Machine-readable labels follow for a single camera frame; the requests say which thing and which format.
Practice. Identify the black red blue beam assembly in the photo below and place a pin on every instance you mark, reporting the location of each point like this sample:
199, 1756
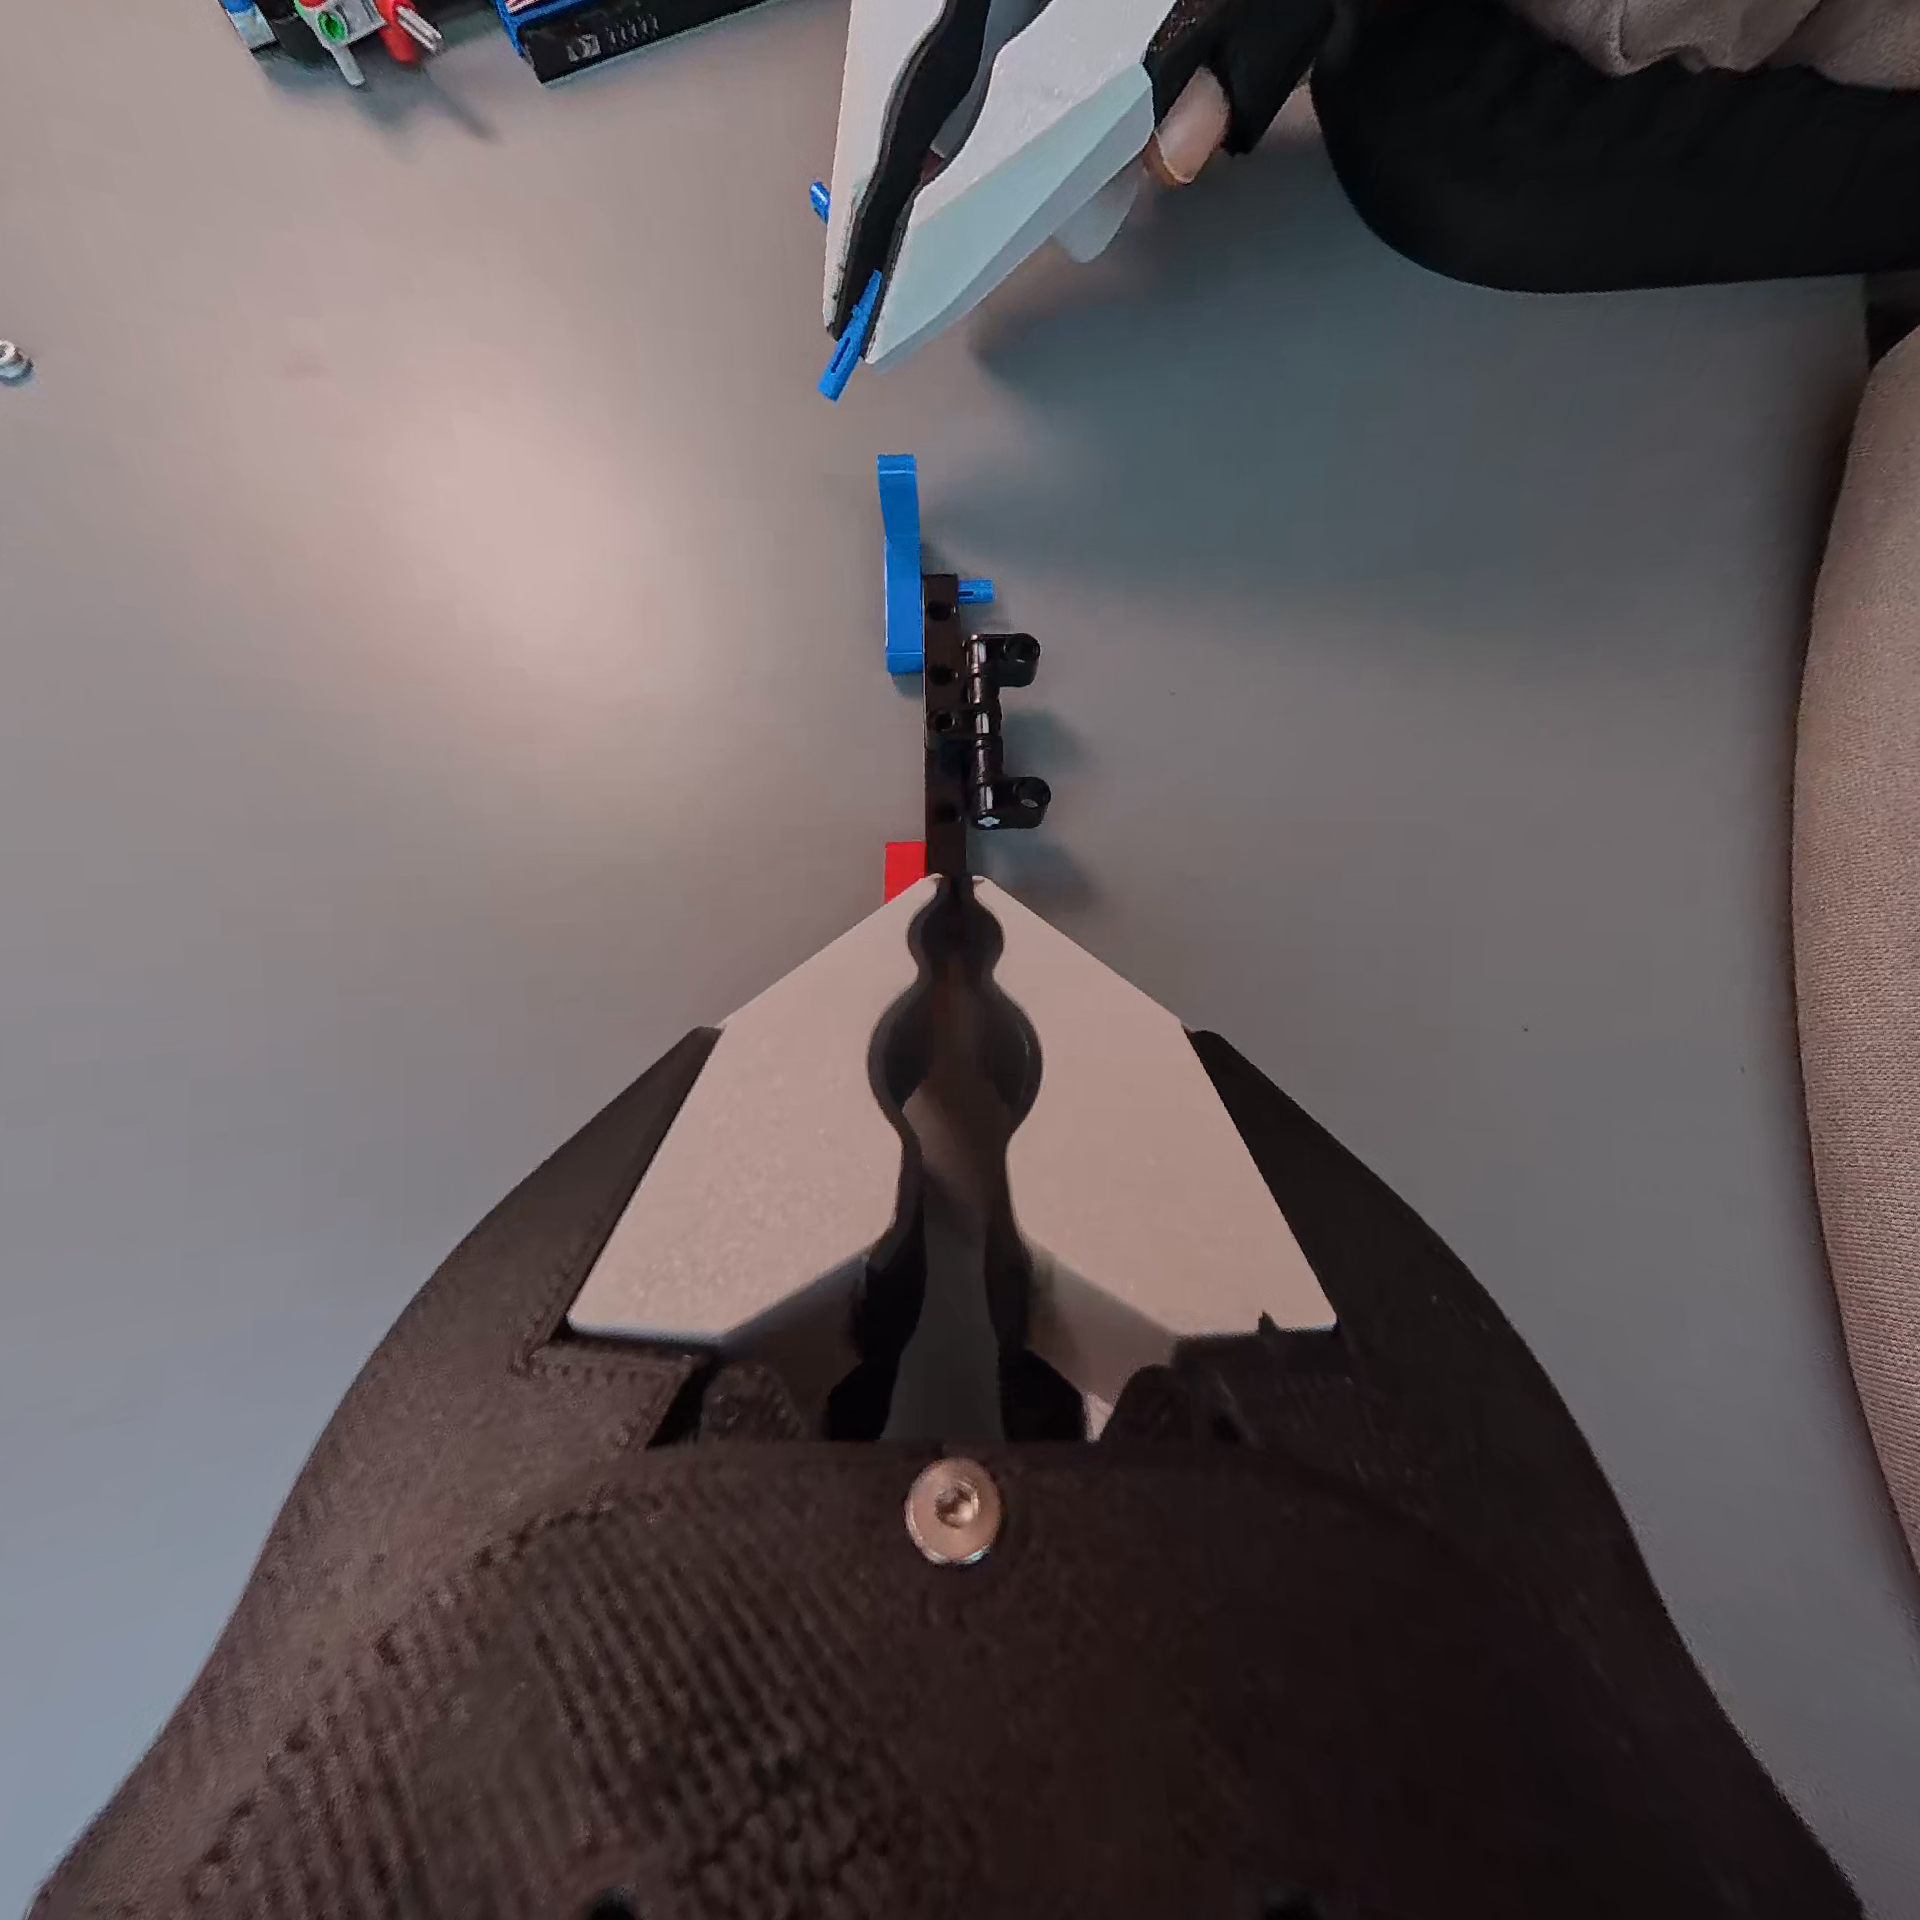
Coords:
945, 706

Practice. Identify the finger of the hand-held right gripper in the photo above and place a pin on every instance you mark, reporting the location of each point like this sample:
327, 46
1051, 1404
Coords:
1036, 149
889, 120

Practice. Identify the person's right hand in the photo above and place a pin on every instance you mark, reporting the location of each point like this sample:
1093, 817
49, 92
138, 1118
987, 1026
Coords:
1245, 74

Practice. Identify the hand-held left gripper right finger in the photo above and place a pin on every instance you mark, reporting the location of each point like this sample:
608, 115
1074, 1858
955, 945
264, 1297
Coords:
1157, 1185

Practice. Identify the person's right forearm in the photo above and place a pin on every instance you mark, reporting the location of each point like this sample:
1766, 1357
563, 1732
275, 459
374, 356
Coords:
1725, 31

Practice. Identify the person's beige coat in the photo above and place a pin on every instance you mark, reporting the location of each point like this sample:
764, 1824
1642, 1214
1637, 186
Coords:
1868, 903

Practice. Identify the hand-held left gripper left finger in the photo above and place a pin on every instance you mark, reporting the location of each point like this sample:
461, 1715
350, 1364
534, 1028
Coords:
748, 1185

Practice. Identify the grey desk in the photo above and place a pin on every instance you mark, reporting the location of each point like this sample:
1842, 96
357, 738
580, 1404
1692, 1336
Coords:
374, 751

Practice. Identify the black knit cloth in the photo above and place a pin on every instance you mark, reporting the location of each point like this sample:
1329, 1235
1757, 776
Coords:
1576, 193

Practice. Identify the partly built toy race car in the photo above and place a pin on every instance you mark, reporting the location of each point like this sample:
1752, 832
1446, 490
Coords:
601, 31

